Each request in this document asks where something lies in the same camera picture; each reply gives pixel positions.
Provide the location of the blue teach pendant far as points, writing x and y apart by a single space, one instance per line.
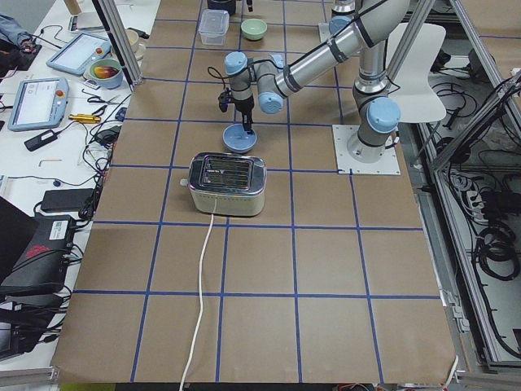
79 53

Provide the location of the black power adapter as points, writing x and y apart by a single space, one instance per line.
40 140

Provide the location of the blue teach pendant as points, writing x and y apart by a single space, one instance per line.
79 53
39 103

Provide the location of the dark blue saucepan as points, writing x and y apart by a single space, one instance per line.
225 5

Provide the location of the black scissors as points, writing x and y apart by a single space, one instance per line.
104 104

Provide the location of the blue teach pendant near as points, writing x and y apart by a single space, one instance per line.
39 103

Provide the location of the black gripper toaster side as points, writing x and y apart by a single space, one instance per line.
245 107

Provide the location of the green bowl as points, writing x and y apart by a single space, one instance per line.
254 29

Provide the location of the clear plastic container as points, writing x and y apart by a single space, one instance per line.
213 27

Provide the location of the blue bowl with fruit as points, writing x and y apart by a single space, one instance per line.
107 73

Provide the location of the robot arm by green bowl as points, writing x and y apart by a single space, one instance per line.
342 13

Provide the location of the beige bowl with lemon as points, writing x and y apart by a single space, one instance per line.
137 44

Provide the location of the orange screwdriver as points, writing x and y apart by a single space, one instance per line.
86 119

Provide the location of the white chair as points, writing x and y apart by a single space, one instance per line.
410 89

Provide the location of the robot arm by toaster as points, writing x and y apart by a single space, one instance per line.
361 27

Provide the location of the cream toaster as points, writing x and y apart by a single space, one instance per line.
227 184

